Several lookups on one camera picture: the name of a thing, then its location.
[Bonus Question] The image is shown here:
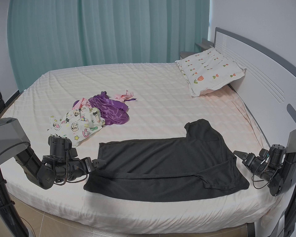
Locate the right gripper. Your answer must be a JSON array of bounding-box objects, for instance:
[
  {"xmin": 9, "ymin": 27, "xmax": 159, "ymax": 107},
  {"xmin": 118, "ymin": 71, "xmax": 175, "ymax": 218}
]
[{"xmin": 234, "ymin": 150, "xmax": 263, "ymax": 174}]

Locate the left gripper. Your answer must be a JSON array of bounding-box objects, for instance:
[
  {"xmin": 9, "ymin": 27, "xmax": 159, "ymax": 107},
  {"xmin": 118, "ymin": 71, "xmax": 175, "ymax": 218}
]
[{"xmin": 67, "ymin": 157, "xmax": 107, "ymax": 183}]

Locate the black T-shirt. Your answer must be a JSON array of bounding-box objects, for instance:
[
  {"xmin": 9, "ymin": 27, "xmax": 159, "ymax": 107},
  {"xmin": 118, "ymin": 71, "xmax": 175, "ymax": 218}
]
[{"xmin": 84, "ymin": 119, "xmax": 250, "ymax": 202}]

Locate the bed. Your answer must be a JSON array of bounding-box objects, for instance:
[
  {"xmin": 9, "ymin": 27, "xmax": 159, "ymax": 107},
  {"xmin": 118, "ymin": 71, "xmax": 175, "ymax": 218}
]
[{"xmin": 0, "ymin": 27, "xmax": 296, "ymax": 237}]

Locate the white printed pyjama top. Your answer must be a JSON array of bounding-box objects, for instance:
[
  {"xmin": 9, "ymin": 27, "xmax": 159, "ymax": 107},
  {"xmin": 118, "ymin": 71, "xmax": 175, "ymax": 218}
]
[{"xmin": 48, "ymin": 107, "xmax": 105, "ymax": 148}]

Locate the purple garment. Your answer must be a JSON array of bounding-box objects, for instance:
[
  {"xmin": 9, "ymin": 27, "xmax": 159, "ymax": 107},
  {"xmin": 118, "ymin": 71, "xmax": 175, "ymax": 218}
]
[{"xmin": 89, "ymin": 91, "xmax": 138, "ymax": 126}]

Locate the pink garment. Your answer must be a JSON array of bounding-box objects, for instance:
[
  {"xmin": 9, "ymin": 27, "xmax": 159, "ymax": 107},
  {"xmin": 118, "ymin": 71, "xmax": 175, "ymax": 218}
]
[{"xmin": 72, "ymin": 90, "xmax": 134, "ymax": 110}]

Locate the white printed pillow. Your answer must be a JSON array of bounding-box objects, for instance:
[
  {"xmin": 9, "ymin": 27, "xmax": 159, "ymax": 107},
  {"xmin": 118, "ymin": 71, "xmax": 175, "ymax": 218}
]
[{"xmin": 175, "ymin": 47, "xmax": 247, "ymax": 97}]

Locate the grey bedside table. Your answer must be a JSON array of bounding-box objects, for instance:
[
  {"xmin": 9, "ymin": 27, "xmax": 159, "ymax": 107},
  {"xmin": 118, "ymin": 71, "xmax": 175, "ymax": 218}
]
[{"xmin": 180, "ymin": 38, "xmax": 215, "ymax": 59}]

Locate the blue-green curtain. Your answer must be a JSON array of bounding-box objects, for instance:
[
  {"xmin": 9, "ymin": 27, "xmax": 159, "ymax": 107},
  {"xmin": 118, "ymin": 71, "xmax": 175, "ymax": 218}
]
[{"xmin": 7, "ymin": 0, "xmax": 211, "ymax": 93}]

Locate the black cable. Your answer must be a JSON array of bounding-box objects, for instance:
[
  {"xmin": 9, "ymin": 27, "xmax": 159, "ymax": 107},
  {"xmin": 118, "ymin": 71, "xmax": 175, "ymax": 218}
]
[
  {"xmin": 252, "ymin": 172, "xmax": 270, "ymax": 189},
  {"xmin": 22, "ymin": 216, "xmax": 35, "ymax": 237},
  {"xmin": 54, "ymin": 175, "xmax": 90, "ymax": 186}
]

